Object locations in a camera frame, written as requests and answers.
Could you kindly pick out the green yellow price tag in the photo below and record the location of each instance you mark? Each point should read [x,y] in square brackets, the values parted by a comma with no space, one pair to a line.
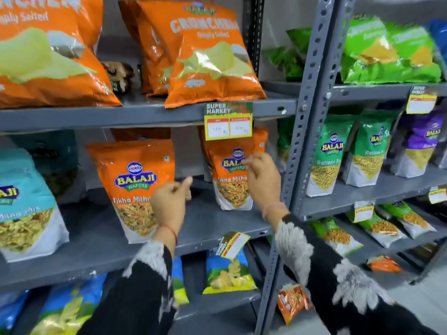
[227,122]
[363,212]
[232,244]
[420,101]
[438,196]

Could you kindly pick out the blue yellow chips bag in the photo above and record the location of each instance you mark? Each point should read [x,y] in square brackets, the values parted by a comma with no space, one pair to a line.
[10,312]
[178,282]
[70,307]
[228,275]

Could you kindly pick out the green sev pouch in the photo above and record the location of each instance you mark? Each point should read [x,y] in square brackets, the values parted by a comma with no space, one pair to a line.
[370,153]
[382,229]
[328,156]
[284,143]
[337,237]
[410,219]

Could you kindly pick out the person's right fingers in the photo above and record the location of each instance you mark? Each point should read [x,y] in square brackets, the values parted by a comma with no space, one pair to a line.
[256,161]

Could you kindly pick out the dark brown snack packet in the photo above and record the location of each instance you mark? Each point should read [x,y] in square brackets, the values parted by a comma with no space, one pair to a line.
[118,74]

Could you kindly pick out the small orange snack packet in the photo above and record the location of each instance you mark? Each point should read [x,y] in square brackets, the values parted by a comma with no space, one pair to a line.
[384,264]
[292,303]

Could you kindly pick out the teal snack mix pouch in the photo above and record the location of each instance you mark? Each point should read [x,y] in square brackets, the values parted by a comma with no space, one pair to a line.
[24,212]

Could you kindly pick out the person's right hand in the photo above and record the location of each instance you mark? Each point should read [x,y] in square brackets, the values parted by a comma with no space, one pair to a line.
[263,184]

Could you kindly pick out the person's left hand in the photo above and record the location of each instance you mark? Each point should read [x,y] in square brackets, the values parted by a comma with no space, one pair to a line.
[169,205]

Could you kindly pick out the orange snack mix pouch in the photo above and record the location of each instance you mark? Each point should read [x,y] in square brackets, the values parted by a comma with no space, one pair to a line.
[230,184]
[132,170]

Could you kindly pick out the person's left forearm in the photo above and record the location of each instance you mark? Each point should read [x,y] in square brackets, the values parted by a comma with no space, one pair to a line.
[139,293]

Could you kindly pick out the dark teal snack pouch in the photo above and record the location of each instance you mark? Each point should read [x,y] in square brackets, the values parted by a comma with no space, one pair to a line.
[52,160]

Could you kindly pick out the green chips bag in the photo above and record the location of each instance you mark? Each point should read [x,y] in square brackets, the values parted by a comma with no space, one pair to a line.
[366,48]
[290,59]
[419,55]

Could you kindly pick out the person's right forearm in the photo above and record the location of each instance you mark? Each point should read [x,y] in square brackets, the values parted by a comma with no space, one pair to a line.
[335,286]

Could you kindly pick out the large orange chips bag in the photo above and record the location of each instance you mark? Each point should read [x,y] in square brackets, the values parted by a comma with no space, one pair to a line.
[45,48]
[146,48]
[206,55]

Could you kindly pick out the person's left thumb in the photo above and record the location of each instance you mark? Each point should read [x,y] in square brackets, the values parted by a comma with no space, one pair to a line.
[186,188]

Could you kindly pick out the grey metal shelf rack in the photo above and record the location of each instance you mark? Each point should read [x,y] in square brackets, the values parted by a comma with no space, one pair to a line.
[314,101]
[104,115]

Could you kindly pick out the purple snack pouch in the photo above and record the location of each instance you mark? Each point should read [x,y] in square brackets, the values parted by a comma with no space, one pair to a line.
[417,146]

